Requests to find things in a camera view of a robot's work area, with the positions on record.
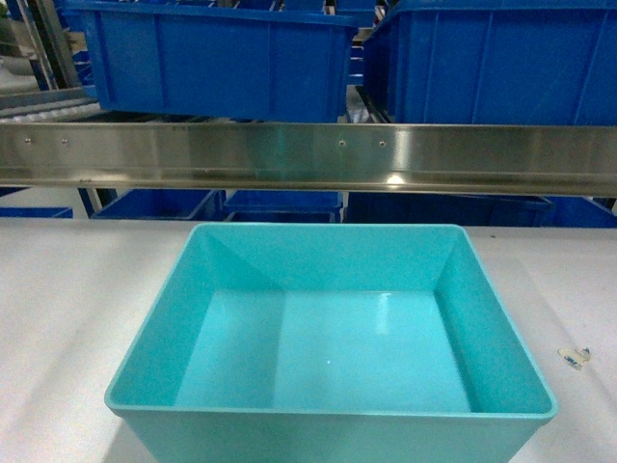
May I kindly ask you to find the blue bin lower centre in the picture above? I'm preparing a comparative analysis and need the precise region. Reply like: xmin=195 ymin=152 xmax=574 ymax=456
xmin=224 ymin=190 xmax=343 ymax=223

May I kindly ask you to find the teal plastic bin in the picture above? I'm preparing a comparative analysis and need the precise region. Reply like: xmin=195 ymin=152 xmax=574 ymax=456
xmin=105 ymin=223 xmax=557 ymax=462

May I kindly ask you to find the blue bin lower left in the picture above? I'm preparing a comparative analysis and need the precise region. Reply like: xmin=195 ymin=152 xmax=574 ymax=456
xmin=92 ymin=189 xmax=227 ymax=221

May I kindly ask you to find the torn sticker scrap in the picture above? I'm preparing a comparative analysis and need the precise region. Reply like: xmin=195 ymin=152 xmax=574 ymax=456
xmin=557 ymin=348 xmax=592 ymax=370

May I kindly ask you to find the blue bin upper left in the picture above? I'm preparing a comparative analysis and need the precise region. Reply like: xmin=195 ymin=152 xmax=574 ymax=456
xmin=69 ymin=1 xmax=359 ymax=123

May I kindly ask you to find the blue bin upper right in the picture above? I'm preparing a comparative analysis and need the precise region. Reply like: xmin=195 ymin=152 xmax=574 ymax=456
xmin=364 ymin=1 xmax=616 ymax=125

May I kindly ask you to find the blue bin lower right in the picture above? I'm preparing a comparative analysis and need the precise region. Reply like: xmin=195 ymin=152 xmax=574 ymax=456
xmin=344 ymin=192 xmax=554 ymax=227

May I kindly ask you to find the stainless steel shelf rail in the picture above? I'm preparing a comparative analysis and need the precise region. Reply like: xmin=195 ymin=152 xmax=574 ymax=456
xmin=1 ymin=123 xmax=616 ymax=197

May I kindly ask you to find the blue bin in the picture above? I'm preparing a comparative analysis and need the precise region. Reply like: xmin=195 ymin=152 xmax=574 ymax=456
xmin=364 ymin=1 xmax=616 ymax=125
xmin=344 ymin=192 xmax=554 ymax=227
xmin=224 ymin=190 xmax=343 ymax=223
xmin=69 ymin=1 xmax=359 ymax=123
xmin=92 ymin=189 xmax=227 ymax=221

